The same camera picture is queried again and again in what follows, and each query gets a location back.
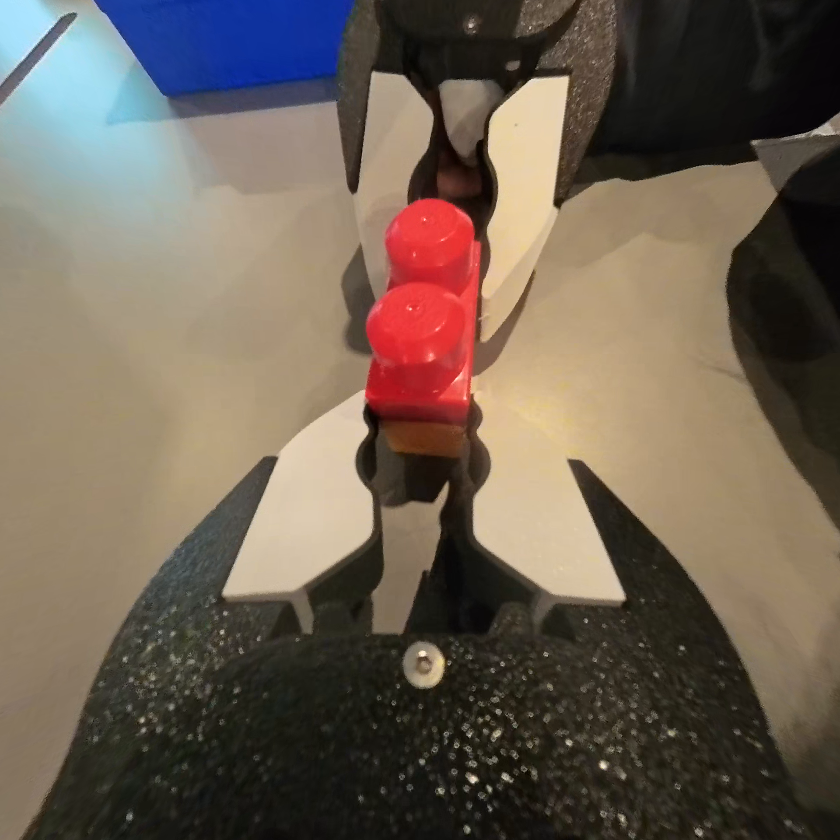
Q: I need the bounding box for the yellow one-stud mega block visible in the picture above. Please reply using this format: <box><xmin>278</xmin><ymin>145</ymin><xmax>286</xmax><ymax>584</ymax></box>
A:
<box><xmin>384</xmin><ymin>420</ymin><xmax>468</xmax><ymax>458</ymax></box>

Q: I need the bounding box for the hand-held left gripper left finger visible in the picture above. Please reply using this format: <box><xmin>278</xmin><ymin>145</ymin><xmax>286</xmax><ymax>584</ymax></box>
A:
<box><xmin>222</xmin><ymin>392</ymin><xmax>385</xmax><ymax>636</ymax></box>

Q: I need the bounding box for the person's right hand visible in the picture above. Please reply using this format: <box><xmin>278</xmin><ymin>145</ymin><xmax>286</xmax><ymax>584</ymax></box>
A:
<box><xmin>438</xmin><ymin>150</ymin><xmax>487</xmax><ymax>203</ymax></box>

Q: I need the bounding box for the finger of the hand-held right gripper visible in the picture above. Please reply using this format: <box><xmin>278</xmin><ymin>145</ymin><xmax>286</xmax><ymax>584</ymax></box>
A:
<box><xmin>352</xmin><ymin>70</ymin><xmax>441</xmax><ymax>312</ymax></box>
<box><xmin>478</xmin><ymin>68</ymin><xmax>570</xmax><ymax>343</ymax></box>

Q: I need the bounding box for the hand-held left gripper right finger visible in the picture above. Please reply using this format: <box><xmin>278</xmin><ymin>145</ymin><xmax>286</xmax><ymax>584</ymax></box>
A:
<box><xmin>446</xmin><ymin>392</ymin><xmax>627</xmax><ymax>634</ymax></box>

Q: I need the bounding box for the blue plastic bin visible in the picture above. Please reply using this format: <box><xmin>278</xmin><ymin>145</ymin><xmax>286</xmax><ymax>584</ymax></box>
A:
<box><xmin>95</xmin><ymin>0</ymin><xmax>355</xmax><ymax>99</ymax></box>

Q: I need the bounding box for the red two-stud mega block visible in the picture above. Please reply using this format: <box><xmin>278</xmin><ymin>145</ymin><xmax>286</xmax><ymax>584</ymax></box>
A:
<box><xmin>364</xmin><ymin>198</ymin><xmax>483</xmax><ymax>421</ymax></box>

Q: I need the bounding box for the person's right forearm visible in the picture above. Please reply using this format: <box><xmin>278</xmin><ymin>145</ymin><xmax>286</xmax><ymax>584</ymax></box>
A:
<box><xmin>577</xmin><ymin>0</ymin><xmax>840</xmax><ymax>173</ymax></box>

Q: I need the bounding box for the person's black clothing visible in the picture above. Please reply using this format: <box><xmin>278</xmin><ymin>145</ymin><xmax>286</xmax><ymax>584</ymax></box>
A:
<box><xmin>725</xmin><ymin>184</ymin><xmax>840</xmax><ymax>519</ymax></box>

